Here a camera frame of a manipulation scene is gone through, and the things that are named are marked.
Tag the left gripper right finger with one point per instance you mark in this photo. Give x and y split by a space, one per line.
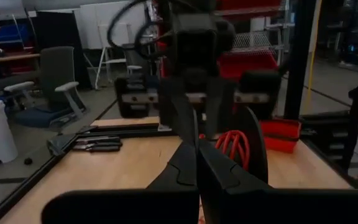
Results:
275 208

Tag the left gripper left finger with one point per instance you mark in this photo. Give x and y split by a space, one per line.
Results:
120 208

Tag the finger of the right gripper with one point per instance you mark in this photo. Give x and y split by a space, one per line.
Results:
222 105
176 105

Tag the red storage bin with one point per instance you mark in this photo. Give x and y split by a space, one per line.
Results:
247 4
247 67

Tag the red and black square case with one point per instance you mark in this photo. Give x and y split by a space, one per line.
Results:
280 140

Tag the silver hand tool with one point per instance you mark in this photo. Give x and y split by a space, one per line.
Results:
98 139

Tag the white partition panel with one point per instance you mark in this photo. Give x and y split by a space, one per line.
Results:
95 25

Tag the blue grey office chair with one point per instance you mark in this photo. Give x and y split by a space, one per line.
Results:
57 68

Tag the black partition panel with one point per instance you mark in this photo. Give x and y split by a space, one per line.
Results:
57 31

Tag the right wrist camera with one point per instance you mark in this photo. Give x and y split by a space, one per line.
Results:
196 46

